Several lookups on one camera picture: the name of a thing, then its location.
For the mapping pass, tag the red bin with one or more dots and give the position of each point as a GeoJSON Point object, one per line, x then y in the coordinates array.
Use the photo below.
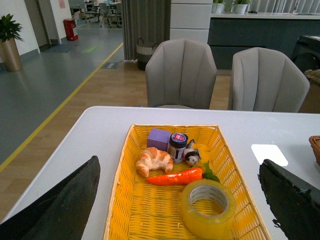
{"type": "Point", "coordinates": [70, 29]}

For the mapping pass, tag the yellow woven basket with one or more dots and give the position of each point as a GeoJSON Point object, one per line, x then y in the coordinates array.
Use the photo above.
{"type": "Point", "coordinates": [142, 211]}

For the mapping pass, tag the white label sticker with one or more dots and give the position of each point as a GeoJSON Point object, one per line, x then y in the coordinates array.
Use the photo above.
{"type": "Point", "coordinates": [269, 151]}

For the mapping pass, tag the small dark jar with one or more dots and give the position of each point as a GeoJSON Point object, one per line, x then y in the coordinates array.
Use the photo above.
{"type": "Point", "coordinates": [177, 145]}

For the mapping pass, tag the orange toy carrot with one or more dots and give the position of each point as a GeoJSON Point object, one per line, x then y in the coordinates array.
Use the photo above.
{"type": "Point", "coordinates": [184, 177]}

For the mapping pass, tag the grey left chair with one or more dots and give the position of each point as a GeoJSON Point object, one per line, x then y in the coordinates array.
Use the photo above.
{"type": "Point", "coordinates": [181, 74]}

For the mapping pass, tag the grey chair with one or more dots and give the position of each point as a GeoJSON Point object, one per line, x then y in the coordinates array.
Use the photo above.
{"type": "Point", "coordinates": [181, 74]}
{"type": "Point", "coordinates": [266, 80]}

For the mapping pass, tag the brown wicker basket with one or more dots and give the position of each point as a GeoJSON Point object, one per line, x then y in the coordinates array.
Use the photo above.
{"type": "Point", "coordinates": [315, 144]}

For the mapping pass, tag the toy croissant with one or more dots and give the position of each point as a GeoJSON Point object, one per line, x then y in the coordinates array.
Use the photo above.
{"type": "Point", "coordinates": [154, 159]}

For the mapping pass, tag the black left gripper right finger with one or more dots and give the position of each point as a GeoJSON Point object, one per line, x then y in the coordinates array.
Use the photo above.
{"type": "Point", "coordinates": [294, 202]}

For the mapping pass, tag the potted plant gold pot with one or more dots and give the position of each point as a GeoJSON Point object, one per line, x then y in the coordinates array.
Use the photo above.
{"type": "Point", "coordinates": [9, 33]}

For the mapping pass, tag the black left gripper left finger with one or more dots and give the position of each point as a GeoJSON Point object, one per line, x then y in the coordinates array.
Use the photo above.
{"type": "Point", "coordinates": [62, 212]}

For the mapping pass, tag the white potted plant on counter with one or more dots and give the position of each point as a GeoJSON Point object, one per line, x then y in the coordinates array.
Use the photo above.
{"type": "Point", "coordinates": [240, 6]}

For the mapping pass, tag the grey right chair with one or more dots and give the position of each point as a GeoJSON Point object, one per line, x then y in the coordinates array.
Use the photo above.
{"type": "Point", "coordinates": [266, 80]}

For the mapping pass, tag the black white animal figurine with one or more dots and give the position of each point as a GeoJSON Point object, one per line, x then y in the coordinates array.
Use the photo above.
{"type": "Point", "coordinates": [191, 155]}

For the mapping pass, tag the purple foam block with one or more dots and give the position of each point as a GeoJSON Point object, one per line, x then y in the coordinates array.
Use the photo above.
{"type": "Point", "coordinates": [159, 139]}

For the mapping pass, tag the dark woven laundry basket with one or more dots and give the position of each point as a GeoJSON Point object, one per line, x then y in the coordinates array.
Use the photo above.
{"type": "Point", "coordinates": [144, 52]}

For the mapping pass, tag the yellow packing tape roll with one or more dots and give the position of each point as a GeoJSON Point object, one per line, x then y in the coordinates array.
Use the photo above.
{"type": "Point", "coordinates": [210, 227]}

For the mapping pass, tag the dark grey counter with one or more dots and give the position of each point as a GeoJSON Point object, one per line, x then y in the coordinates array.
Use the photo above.
{"type": "Point", "coordinates": [298, 37]}

